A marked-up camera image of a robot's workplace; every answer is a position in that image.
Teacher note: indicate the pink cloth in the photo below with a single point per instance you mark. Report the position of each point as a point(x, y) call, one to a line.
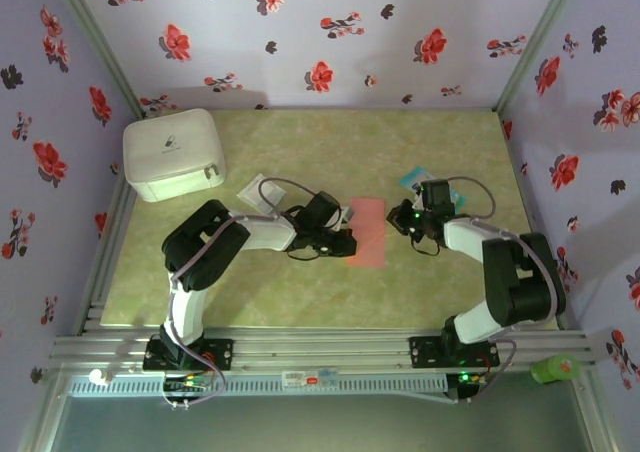
point(370, 242)

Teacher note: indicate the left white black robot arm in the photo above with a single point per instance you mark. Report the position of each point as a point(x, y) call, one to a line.
point(270, 234)

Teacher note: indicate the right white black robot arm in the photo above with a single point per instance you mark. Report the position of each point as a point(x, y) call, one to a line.
point(465, 239)

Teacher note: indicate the blue printed packet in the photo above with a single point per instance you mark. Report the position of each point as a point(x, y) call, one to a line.
point(414, 176)

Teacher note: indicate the clear plastic packet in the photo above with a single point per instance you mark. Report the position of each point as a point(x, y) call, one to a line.
point(250, 192)

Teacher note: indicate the pale blue label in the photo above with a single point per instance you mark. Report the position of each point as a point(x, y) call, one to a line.
point(330, 378)

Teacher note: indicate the small red label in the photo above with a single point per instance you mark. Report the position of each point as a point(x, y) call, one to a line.
point(313, 380)

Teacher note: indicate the white barcode label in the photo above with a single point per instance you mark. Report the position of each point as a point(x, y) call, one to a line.
point(294, 378)

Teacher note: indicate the small controller board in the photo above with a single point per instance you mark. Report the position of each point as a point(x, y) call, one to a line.
point(187, 383)
point(465, 378)

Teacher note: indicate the white zip case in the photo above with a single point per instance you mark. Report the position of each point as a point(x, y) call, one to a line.
point(170, 152)

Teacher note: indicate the green bottle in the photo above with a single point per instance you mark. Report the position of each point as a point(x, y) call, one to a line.
point(555, 369)

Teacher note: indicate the small white knob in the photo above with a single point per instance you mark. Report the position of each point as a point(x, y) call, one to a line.
point(100, 377)

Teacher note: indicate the long aluminium frame rail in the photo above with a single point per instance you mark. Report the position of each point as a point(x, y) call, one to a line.
point(320, 347)

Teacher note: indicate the aluminium side rail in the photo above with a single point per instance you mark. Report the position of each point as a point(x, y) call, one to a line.
point(100, 272)
point(521, 172)

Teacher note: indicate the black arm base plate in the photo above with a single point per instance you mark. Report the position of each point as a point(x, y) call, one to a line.
point(422, 352)
point(220, 354)

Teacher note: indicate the aluminium frame post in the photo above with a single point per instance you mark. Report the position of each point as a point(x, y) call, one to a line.
point(96, 37)
point(536, 37)

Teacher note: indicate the aluminium frame leg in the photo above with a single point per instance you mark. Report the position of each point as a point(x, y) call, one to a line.
point(595, 417)
point(42, 417)

